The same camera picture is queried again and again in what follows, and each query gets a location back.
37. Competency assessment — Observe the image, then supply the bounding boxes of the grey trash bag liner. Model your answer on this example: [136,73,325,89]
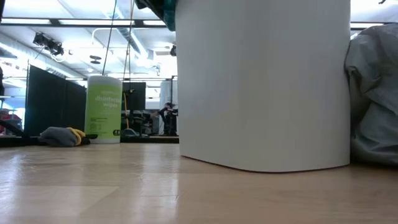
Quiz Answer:
[344,23,398,166]

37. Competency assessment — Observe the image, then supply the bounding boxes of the dark gloves with yellow trim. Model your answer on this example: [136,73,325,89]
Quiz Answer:
[39,126,98,147]

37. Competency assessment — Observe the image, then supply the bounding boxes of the black hanging cable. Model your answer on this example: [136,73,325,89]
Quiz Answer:
[101,0,118,77]
[123,0,136,82]

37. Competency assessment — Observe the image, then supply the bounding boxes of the black background rig frame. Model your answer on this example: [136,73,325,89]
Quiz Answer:
[169,75,179,135]

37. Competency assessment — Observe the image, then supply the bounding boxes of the yellow-handled dustpan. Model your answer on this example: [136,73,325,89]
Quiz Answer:
[121,91,138,138]

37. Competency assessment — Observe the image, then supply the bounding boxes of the black partition panel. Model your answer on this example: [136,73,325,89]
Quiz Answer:
[122,81,147,128]
[24,64,87,138]

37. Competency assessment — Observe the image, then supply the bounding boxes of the green wipes canister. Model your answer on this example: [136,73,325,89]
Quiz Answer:
[84,75,123,144]

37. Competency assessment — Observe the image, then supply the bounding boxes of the white plastic trash bin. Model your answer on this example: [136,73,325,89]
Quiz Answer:
[174,0,352,173]

